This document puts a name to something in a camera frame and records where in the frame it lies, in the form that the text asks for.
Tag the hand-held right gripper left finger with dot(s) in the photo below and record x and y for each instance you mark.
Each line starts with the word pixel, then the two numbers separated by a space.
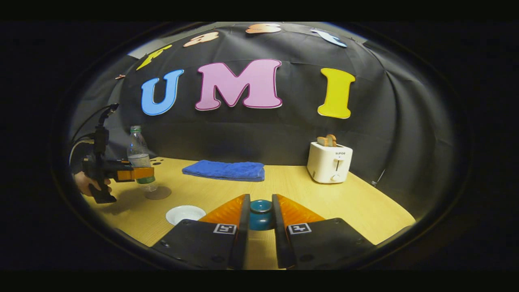
pixel 243 235

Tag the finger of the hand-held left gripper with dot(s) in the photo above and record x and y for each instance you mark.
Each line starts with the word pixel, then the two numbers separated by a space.
pixel 121 165

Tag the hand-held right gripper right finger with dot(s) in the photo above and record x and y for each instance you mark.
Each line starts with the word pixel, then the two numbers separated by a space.
pixel 279 239

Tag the clear plastic water bottle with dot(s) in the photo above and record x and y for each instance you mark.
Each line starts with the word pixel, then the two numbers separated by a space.
pixel 138 152

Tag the blue teacup lid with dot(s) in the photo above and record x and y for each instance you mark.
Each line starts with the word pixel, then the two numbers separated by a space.
pixel 260 215

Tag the round grey coaster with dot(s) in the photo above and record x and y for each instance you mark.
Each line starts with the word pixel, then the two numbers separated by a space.
pixel 162 194

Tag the white teacup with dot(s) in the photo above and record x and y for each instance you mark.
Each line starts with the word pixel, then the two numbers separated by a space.
pixel 184 213

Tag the blue folded towel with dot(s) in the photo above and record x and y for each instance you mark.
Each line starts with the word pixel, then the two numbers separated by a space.
pixel 223 170

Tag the white toaster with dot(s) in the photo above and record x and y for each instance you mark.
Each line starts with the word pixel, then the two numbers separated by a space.
pixel 324 162

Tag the black backdrop cloth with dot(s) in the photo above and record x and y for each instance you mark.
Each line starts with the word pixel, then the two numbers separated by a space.
pixel 284 134

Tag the toasted bread slice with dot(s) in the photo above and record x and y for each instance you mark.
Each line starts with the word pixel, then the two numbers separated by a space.
pixel 326 140

